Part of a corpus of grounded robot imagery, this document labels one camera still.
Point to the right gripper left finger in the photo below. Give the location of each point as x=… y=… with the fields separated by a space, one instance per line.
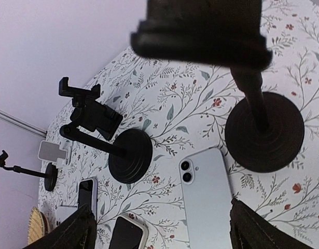
x=77 y=231

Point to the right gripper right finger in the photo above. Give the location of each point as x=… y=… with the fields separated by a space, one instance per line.
x=250 y=230

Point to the white phone dual camera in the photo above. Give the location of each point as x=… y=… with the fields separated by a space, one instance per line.
x=63 y=212

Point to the white-edged phone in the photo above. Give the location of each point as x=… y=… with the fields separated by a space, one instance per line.
x=88 y=194
x=128 y=234

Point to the silver phone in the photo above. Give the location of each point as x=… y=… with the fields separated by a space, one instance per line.
x=207 y=199

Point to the black round phone stand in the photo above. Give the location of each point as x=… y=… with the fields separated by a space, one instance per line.
x=50 y=176
x=129 y=156
x=264 y=132

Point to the black folding phone stand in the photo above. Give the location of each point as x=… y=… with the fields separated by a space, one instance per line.
x=92 y=115

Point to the woven bamboo basket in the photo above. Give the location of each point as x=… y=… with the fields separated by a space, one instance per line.
x=38 y=226

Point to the floral table mat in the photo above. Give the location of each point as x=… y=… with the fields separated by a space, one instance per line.
x=183 y=107

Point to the left aluminium frame post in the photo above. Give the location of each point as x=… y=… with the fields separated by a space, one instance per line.
x=22 y=124

